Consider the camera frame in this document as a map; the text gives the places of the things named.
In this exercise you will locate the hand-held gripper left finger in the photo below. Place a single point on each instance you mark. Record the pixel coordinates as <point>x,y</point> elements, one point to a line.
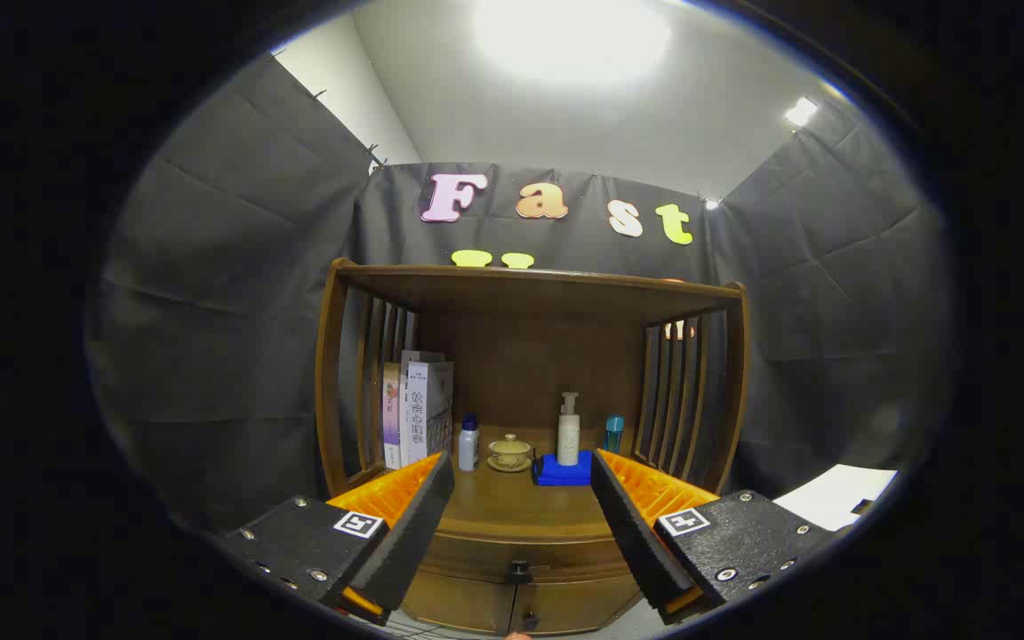
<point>414,533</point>

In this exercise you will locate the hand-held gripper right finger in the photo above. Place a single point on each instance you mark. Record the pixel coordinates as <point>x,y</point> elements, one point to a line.
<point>632,533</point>

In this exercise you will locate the wooden drawer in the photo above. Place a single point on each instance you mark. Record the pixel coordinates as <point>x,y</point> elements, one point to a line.
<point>476,556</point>

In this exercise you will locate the wooden countertop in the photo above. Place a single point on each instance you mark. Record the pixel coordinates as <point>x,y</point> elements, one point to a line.
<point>512,502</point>

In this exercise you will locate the brown wooden cabinet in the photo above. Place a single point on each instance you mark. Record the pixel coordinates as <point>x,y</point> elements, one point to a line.
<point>521,356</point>

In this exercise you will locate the blue folded cloth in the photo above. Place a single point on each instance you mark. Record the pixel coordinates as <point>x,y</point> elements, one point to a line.
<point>556,474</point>

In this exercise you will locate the teal transparent bottle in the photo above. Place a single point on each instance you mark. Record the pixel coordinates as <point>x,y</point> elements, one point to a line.
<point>613,436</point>

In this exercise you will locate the white bottle with blue cap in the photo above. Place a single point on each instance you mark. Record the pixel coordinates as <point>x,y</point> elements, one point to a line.
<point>468,449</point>

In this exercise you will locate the white pump bottle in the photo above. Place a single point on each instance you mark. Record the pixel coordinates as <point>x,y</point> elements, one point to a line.
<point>569,440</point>

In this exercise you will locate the purple book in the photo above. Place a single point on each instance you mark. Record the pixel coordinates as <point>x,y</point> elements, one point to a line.
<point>390,418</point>

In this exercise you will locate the yellow lidded teacup with saucer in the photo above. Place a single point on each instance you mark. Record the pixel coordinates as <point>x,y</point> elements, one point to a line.
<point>510,452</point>

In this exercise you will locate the thin white book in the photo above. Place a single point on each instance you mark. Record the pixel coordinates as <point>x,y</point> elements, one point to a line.
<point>404,400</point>

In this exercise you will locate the white box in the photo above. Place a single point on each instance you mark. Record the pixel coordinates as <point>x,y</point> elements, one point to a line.
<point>832,493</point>

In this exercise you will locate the small ceiling light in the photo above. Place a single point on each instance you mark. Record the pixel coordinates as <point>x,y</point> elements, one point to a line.
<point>801,111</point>

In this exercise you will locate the large ceiling light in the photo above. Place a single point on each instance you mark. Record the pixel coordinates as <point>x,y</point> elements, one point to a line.
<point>570,36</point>

